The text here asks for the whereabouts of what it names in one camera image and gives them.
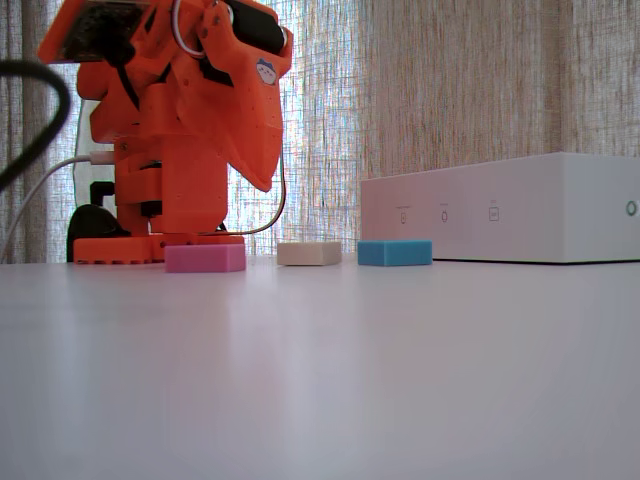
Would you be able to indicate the orange gripper black motor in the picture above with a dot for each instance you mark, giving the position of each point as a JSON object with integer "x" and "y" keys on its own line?
{"x": 252, "y": 107}

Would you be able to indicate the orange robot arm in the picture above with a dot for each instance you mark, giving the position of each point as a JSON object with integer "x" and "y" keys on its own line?
{"x": 190, "y": 190}

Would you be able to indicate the pink foam cuboid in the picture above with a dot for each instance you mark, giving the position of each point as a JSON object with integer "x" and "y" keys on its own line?
{"x": 205, "y": 258}

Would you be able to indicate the cream white foam cuboid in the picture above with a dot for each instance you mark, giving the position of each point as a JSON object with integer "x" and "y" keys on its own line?
{"x": 307, "y": 254}

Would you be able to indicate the blue foam cuboid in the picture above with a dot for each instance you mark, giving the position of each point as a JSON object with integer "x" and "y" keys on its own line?
{"x": 395, "y": 253}

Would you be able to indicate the white bin box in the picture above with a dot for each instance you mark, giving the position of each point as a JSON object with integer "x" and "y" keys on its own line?
{"x": 525, "y": 210}

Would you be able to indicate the white sheer curtain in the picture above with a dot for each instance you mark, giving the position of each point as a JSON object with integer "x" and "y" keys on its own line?
{"x": 85, "y": 145}

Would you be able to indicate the black table clamp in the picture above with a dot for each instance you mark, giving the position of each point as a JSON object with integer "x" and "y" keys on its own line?
{"x": 92, "y": 220}

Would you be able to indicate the beige woven curtain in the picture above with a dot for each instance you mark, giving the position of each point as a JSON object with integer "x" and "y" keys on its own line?
{"x": 450, "y": 100}

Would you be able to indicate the wrist camera in orange mount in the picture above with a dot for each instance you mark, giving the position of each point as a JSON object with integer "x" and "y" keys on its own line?
{"x": 95, "y": 30}

